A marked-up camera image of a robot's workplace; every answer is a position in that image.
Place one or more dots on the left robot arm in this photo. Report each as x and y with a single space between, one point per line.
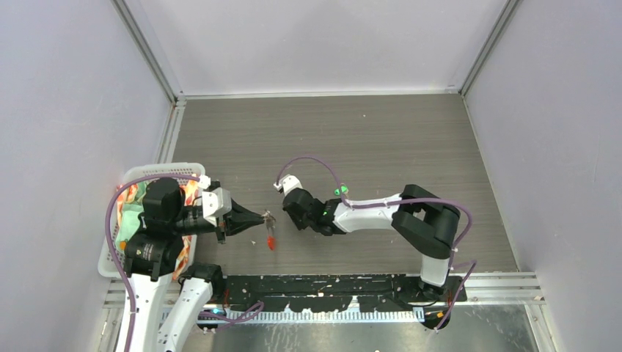
174 206

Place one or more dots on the green tagged key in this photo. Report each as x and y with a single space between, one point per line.
342 189

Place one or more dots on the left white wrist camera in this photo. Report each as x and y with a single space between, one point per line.
216 201

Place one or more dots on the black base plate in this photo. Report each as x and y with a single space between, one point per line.
330 293

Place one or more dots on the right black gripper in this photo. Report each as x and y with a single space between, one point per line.
300 224

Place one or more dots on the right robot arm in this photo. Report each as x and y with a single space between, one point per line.
425 221

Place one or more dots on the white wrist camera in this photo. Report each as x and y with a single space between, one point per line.
286 184
216 201

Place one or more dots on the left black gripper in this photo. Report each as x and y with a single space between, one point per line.
236 220

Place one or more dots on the colourful patterned cloth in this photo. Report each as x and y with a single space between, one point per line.
128 208

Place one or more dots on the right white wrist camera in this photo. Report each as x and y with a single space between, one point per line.
286 184

